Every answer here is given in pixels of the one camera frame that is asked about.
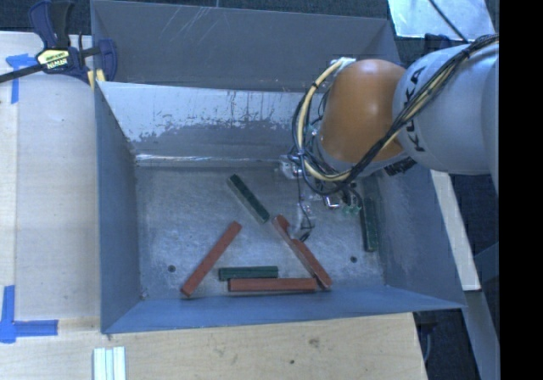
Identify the red-brown flat block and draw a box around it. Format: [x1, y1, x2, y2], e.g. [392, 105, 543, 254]
[227, 277, 319, 294]
[180, 221, 244, 299]
[271, 214, 333, 291]

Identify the dark green flat block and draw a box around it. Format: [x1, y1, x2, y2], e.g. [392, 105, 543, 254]
[217, 265, 280, 282]
[358, 177, 380, 254]
[226, 173, 271, 225]

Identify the grey metal bin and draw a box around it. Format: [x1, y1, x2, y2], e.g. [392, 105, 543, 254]
[89, 0, 468, 335]

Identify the pale wood board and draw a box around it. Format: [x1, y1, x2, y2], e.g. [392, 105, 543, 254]
[14, 32, 103, 322]

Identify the black cylinder on white bracket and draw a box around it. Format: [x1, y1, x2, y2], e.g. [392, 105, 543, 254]
[322, 182, 361, 209]

